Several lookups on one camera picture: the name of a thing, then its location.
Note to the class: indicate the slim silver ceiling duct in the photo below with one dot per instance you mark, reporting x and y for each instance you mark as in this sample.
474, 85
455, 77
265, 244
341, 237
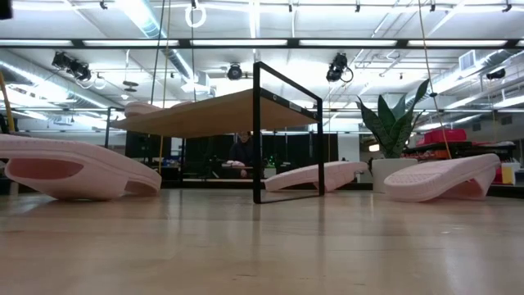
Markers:
143, 20

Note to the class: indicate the black background monitor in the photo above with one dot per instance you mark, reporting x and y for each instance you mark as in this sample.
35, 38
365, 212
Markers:
143, 145

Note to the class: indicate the pink foam slide sandal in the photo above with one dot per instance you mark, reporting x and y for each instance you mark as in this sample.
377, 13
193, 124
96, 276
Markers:
102, 172
294, 176
139, 110
430, 178

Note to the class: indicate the black frame wooden shelf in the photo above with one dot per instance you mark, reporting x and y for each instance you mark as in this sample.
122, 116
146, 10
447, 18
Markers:
213, 119

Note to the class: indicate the person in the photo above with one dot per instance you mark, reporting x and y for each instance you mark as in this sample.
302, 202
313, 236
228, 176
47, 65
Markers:
243, 151

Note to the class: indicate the snake plant in white pot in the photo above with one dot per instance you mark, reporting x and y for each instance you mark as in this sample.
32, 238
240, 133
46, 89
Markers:
395, 176

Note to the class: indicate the black partition panels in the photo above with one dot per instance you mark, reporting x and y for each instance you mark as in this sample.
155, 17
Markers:
286, 151

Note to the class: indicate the silver duct with vent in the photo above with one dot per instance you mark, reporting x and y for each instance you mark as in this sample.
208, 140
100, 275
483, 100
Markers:
466, 61

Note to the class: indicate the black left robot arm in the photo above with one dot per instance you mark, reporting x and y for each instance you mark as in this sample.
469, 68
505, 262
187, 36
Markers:
5, 8

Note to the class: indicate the red storage bin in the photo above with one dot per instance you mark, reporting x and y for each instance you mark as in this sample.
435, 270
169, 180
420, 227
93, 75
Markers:
442, 136

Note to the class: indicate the black round ceiling spotlight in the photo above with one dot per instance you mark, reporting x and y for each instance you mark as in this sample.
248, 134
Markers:
234, 72

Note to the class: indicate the black beam with light strips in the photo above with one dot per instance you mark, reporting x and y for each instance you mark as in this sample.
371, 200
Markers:
184, 43

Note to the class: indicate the black pendant lamp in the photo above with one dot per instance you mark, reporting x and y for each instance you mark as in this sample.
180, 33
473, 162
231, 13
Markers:
131, 84

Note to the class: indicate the black twin ceiling spotlight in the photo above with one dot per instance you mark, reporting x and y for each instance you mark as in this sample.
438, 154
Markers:
78, 69

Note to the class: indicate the yellow plastic container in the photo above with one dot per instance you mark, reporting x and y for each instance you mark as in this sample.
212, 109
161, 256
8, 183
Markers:
508, 174

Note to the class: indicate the black ceiling fixture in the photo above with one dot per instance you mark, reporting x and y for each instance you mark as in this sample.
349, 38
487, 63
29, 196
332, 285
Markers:
496, 73

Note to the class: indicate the wide silver ceiling duct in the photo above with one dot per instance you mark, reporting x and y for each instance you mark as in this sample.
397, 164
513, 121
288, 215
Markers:
41, 78

